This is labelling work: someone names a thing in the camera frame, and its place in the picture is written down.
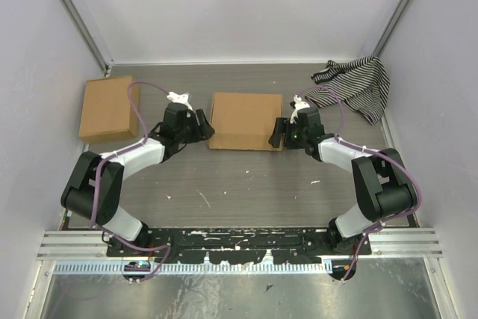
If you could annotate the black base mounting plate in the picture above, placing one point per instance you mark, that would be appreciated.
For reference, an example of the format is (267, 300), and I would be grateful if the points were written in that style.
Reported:
(290, 245)

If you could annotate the brown cardboard box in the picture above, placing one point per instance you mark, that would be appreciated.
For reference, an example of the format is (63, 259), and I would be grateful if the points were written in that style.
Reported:
(244, 121)
(107, 111)

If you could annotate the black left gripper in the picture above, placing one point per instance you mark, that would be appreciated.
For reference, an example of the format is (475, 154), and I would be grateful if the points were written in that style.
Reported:
(206, 131)

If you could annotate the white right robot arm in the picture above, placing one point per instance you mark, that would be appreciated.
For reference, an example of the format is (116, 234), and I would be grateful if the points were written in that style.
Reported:
(382, 185)

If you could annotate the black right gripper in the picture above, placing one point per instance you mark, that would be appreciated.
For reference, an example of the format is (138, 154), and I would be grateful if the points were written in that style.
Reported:
(284, 125)

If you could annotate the aluminium front frame rail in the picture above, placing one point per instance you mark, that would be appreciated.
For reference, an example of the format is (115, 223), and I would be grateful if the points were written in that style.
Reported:
(391, 242)

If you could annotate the striped black white cloth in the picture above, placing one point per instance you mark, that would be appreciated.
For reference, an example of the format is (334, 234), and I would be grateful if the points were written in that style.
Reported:
(362, 85)

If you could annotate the folded brown cardboard box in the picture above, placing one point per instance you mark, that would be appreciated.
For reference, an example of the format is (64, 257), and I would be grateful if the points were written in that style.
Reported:
(107, 111)

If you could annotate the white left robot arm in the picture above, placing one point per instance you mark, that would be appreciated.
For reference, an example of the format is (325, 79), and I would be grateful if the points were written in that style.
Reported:
(94, 187)

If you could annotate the grey slotted cable duct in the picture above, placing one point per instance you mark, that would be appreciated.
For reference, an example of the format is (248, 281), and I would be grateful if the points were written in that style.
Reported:
(144, 267)

